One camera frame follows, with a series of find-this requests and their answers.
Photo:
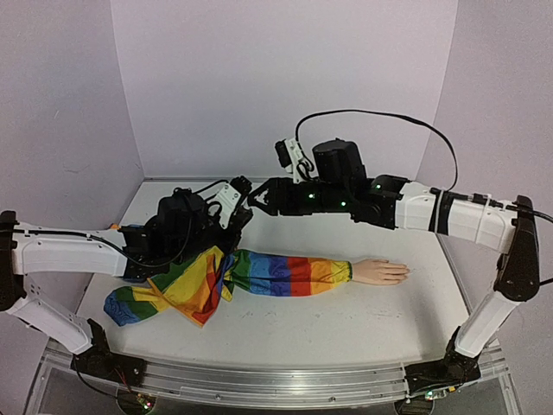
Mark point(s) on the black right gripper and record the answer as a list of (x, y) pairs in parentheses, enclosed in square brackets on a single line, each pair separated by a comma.
[(276, 197)]

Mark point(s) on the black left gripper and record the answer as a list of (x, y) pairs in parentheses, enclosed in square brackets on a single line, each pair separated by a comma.
[(238, 222)]

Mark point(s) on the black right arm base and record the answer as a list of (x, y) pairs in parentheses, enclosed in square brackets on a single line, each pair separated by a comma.
[(452, 370)]

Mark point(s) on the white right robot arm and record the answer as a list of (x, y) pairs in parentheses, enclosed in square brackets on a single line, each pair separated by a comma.
[(506, 227)]

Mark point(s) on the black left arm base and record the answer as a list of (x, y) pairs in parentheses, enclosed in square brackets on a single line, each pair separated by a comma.
[(100, 362)]

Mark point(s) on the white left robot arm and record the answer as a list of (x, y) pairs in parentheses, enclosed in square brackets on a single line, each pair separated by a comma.
[(27, 249)]

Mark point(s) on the rainbow striped jacket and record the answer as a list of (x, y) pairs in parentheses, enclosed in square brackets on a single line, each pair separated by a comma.
[(195, 288)]

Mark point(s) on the mannequin hand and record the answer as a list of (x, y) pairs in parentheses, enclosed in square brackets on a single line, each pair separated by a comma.
[(379, 272)]

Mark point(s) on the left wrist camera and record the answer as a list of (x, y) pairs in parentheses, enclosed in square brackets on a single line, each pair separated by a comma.
[(231, 197)]

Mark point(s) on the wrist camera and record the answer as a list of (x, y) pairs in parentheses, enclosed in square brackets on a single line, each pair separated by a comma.
[(231, 197), (292, 158)]

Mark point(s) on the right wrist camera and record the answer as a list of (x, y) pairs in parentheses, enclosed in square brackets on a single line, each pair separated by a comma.
[(292, 158)]

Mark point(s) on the aluminium front rail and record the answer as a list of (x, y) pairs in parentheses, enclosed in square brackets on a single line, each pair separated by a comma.
[(281, 388)]

